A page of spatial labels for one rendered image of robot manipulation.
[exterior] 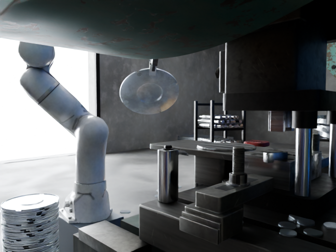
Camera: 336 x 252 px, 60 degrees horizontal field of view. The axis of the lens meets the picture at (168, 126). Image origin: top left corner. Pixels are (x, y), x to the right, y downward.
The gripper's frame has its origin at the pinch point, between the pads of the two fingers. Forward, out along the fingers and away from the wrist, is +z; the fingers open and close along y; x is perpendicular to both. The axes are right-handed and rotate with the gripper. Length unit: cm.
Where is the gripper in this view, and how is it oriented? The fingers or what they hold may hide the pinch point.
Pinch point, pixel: (152, 68)
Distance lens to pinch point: 135.1
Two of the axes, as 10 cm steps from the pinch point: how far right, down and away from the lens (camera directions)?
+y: -1.2, -7.4, 6.6
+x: -9.9, 0.1, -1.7
